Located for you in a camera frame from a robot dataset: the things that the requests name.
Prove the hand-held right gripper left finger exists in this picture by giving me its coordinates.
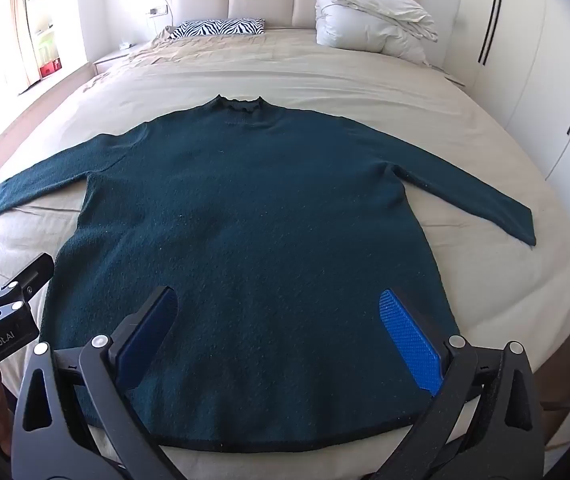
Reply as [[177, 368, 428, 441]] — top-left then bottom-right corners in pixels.
[[12, 286, 180, 480]]

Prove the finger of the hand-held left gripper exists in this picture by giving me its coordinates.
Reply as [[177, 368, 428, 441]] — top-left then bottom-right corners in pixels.
[[0, 252, 56, 343]]

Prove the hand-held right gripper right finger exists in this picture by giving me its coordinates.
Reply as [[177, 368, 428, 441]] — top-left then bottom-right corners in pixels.
[[377, 289, 546, 480]]

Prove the dark teal knit sweater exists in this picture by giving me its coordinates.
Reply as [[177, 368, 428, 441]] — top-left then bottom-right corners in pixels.
[[0, 94, 536, 455]]

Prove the white nightstand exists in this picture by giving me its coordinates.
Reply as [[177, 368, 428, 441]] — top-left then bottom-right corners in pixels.
[[92, 46, 140, 75]]

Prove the beige curtain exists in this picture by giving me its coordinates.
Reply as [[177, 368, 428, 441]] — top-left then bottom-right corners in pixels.
[[0, 0, 33, 97]]

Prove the bed with beige sheet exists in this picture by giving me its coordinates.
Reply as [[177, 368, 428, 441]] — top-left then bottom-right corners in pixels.
[[0, 25, 570, 480]]

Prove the zebra print pillow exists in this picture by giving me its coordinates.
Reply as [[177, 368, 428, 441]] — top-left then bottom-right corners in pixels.
[[167, 18, 267, 40]]

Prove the white wardrobe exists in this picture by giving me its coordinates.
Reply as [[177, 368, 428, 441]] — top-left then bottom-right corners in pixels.
[[442, 0, 570, 261]]

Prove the white wall shelf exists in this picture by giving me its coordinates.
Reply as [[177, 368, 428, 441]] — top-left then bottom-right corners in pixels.
[[24, 0, 68, 82]]

